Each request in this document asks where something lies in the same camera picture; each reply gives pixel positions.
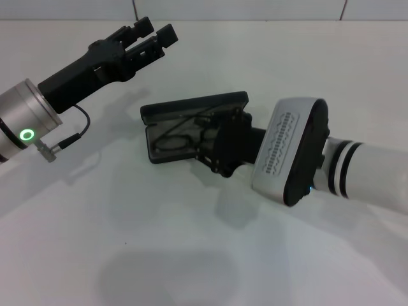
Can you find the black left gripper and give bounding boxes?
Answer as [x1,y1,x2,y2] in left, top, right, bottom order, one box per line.
[37,16,154,115]

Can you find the black glasses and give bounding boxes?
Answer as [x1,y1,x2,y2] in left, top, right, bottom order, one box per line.
[155,108,224,153]

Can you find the black glasses case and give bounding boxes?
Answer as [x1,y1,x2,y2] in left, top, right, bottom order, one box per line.
[140,91,250,165]

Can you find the left gripper's cable with plug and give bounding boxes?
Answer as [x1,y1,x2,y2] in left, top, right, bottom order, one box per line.
[36,104,92,163]

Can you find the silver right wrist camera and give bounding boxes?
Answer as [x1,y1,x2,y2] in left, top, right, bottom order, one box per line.
[251,97,330,208]

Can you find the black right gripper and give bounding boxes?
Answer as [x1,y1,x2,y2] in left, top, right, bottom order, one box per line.
[194,106,268,179]

